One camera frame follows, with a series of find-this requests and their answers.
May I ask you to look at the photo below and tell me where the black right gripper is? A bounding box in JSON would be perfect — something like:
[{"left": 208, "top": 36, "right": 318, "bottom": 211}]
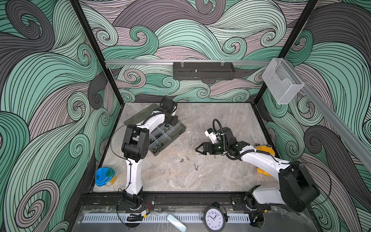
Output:
[{"left": 195, "top": 142, "right": 229, "bottom": 156}]

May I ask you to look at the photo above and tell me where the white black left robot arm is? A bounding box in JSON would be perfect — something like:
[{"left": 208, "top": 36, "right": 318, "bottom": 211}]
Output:
[{"left": 121, "top": 97, "right": 178, "bottom": 207}]

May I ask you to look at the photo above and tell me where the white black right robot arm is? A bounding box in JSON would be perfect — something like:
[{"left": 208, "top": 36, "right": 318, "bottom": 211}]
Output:
[{"left": 195, "top": 127, "right": 320, "bottom": 212}]

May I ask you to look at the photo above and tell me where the grey compartment organizer box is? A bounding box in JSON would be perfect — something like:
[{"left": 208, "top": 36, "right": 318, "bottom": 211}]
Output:
[{"left": 124, "top": 103, "right": 186, "bottom": 156}]

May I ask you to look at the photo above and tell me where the yellow frog plush toy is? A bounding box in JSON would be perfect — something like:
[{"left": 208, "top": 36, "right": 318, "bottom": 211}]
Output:
[{"left": 255, "top": 144, "right": 275, "bottom": 177}]

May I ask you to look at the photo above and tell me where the white round clock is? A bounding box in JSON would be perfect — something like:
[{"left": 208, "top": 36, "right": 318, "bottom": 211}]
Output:
[{"left": 203, "top": 206, "right": 226, "bottom": 232}]

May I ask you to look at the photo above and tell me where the white oblong remote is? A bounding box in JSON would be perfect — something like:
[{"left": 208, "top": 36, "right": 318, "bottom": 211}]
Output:
[{"left": 167, "top": 214, "right": 187, "bottom": 232}]

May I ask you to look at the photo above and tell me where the blue lid fruit cup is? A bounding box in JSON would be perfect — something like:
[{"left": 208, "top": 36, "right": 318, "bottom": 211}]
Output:
[{"left": 95, "top": 167, "right": 117, "bottom": 187}]

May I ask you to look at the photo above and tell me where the black wall tray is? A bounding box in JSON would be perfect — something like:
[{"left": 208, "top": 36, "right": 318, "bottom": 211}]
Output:
[{"left": 173, "top": 62, "right": 236, "bottom": 82}]

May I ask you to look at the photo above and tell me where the aluminium rail bar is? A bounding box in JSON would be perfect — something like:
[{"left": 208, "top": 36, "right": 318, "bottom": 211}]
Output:
[{"left": 104, "top": 59, "right": 271, "bottom": 66}]

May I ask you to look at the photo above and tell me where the clear plastic wall holder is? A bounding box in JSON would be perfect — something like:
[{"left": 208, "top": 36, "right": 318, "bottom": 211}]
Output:
[{"left": 262, "top": 58, "right": 304, "bottom": 105}]

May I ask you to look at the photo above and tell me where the white perforated cable duct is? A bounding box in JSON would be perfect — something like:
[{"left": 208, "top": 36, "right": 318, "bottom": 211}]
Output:
[{"left": 81, "top": 213, "right": 250, "bottom": 224}]

